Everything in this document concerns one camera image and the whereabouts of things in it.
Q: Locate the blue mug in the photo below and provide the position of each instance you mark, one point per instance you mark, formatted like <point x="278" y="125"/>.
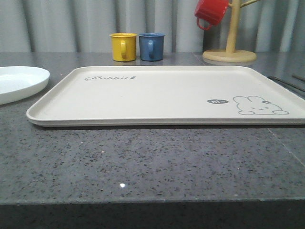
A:
<point x="151" y="46"/>

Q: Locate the beige rabbit serving tray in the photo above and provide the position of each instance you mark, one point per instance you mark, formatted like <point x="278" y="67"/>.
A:
<point x="167" y="95"/>

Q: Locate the wooden mug tree stand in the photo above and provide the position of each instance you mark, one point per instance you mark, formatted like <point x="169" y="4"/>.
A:
<point x="230" y="53"/>

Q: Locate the white round plate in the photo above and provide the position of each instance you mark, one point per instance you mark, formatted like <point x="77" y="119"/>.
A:
<point x="19" y="82"/>

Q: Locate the silver metal fork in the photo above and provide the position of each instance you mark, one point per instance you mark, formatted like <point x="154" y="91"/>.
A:
<point x="290" y="86"/>

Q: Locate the yellow mug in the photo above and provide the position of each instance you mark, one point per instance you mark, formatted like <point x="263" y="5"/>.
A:
<point x="123" y="46"/>

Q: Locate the red mug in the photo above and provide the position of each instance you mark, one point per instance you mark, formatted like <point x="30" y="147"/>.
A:
<point x="211" y="11"/>

